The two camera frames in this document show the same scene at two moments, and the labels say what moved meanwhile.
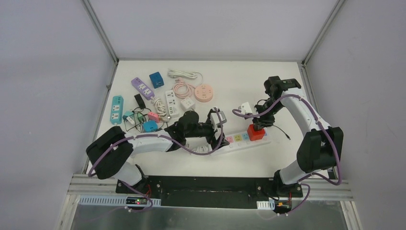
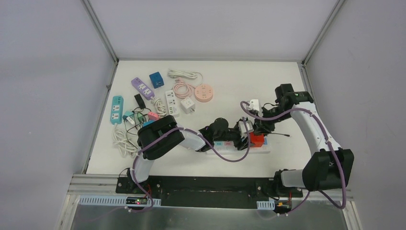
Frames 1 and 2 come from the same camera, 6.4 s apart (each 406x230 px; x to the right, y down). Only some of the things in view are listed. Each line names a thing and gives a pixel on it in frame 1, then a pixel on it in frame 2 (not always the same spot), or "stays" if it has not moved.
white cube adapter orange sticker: [187, 103] stays
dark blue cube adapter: [156, 79] stays
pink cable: [182, 90] stays
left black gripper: [210, 130] -> [235, 139]
